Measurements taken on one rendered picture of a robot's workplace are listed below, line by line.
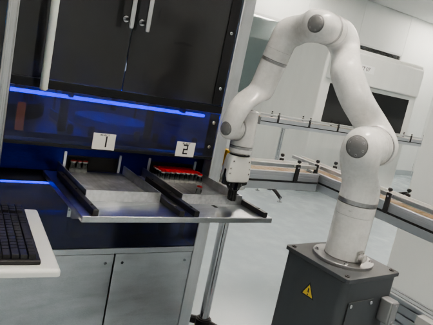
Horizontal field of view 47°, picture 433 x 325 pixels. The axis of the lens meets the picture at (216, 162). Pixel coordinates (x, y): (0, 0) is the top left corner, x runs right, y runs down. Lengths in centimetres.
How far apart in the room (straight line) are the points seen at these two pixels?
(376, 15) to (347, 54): 782
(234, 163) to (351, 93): 49
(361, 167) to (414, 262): 162
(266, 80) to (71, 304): 112
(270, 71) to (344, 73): 27
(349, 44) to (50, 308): 142
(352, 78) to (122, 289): 121
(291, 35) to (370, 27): 769
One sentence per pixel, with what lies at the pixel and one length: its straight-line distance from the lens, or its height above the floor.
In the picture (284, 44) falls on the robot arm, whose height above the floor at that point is 148.
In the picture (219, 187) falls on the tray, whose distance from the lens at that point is 201.
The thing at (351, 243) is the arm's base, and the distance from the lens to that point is 159.
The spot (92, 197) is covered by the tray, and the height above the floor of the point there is 89.
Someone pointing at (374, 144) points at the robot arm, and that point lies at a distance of 148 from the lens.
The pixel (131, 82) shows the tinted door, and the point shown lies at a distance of 188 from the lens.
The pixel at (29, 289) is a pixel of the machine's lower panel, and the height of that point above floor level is 45.
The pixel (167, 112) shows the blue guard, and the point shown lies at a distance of 195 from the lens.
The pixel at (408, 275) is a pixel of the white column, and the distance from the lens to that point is 310.
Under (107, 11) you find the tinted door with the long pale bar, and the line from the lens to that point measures 183.
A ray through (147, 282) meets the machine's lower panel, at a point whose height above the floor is 44.
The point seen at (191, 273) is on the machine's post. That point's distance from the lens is 225.
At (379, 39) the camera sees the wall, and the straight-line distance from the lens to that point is 956.
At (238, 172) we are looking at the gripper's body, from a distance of 180.
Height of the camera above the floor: 136
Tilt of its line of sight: 11 degrees down
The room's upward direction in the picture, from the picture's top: 12 degrees clockwise
